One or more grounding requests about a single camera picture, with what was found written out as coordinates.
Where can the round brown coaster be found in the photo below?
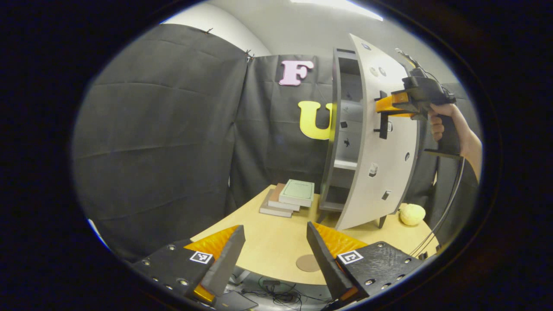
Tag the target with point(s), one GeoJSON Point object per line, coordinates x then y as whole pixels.
{"type": "Point", "coordinates": [307, 263]}

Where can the green book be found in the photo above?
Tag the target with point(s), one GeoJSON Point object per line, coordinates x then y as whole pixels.
{"type": "Point", "coordinates": [297, 192]}

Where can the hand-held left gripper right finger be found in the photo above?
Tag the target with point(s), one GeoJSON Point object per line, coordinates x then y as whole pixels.
{"type": "Point", "coordinates": [326, 263]}

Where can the large ceiling light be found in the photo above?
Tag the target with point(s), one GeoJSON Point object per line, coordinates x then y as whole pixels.
{"type": "Point", "coordinates": [341, 7]}

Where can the brown book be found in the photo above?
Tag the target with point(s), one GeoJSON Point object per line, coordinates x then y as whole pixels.
{"type": "Point", "coordinates": [276, 199]}

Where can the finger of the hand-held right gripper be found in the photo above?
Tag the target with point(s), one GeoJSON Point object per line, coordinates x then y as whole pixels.
{"type": "Point", "coordinates": [395, 106]}

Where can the dark grey cabinet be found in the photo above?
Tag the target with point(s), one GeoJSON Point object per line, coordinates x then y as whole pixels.
{"type": "Point", "coordinates": [339, 129]}

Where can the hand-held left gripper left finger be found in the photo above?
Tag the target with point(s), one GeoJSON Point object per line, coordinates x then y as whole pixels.
{"type": "Point", "coordinates": [224, 263]}

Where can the yellow fuzzy ball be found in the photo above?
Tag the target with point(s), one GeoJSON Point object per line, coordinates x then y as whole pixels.
{"type": "Point", "coordinates": [411, 214]}

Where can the black backdrop cloth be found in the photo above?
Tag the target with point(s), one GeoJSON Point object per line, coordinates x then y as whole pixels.
{"type": "Point", "coordinates": [164, 129]}

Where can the light grey cabinet door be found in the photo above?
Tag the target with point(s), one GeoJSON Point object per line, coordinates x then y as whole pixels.
{"type": "Point", "coordinates": [389, 172]}

